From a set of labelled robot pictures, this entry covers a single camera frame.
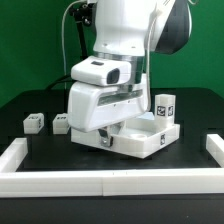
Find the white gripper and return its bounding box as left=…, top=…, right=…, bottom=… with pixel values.
left=68, top=78, right=149, bottom=147

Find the white square table top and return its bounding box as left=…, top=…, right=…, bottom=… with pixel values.
left=71, top=117, right=180, bottom=159

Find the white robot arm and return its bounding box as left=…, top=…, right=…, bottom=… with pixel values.
left=68, top=0, right=192, bottom=147

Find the white U-shaped obstacle fence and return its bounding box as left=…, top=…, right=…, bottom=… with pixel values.
left=0, top=138, right=224, bottom=198

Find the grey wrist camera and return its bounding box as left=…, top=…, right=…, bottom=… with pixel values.
left=71, top=56, right=131, bottom=86

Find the black cable bundle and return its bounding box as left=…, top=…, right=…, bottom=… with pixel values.
left=45, top=73, right=74, bottom=92

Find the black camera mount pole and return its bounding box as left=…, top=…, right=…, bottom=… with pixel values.
left=69, top=3, right=94, bottom=60

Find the white cable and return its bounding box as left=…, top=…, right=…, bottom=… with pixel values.
left=61, top=0, right=87, bottom=90

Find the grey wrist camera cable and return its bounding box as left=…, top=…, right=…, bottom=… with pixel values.
left=142, top=0, right=178, bottom=111

